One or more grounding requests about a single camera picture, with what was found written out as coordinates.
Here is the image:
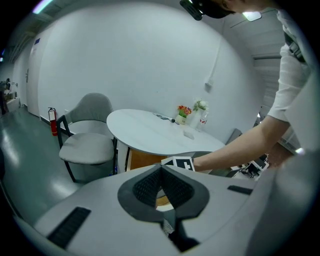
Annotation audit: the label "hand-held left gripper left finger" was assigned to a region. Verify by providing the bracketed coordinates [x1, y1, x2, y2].
[33, 163, 181, 256]

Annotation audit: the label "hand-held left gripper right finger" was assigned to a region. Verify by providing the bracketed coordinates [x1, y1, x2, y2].
[161, 163, 256, 256]

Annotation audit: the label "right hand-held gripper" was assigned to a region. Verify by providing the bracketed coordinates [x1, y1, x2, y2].
[161, 156, 196, 172]

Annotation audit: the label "person's right forearm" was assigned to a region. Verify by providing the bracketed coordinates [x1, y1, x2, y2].
[193, 114, 291, 173]

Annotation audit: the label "white curved table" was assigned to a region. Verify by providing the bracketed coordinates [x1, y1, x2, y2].
[106, 108, 226, 173]

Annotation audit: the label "clear bottle with red label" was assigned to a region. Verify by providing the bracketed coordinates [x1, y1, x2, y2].
[197, 111, 210, 132]

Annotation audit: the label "colourful flowers in white pot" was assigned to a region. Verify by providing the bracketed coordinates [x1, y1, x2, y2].
[174, 104, 193, 126]

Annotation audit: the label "grey upholstered chair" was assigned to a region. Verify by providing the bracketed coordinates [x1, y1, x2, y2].
[56, 92, 118, 183]

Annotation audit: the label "white flowers in white vase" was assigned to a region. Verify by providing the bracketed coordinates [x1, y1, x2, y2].
[189, 98, 210, 130]

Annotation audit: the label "red fire extinguisher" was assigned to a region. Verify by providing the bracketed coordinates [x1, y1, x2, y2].
[47, 106, 59, 137]

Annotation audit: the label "person's white shirt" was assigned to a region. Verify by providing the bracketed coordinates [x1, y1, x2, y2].
[266, 8, 320, 153]

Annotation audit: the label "white door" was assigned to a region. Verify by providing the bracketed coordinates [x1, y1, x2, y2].
[26, 37, 42, 118]

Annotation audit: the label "rounded ceiling light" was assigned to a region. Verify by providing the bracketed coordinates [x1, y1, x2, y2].
[242, 11, 263, 22]

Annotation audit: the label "long ceiling light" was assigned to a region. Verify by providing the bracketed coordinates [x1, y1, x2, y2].
[32, 0, 55, 15]

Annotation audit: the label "white wall box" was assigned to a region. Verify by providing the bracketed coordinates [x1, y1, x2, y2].
[204, 77, 215, 94]

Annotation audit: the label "black head camera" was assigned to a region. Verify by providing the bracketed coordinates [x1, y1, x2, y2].
[179, 0, 236, 21]

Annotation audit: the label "black shoulder strap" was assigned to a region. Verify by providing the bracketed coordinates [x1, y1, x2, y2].
[284, 32, 307, 63]

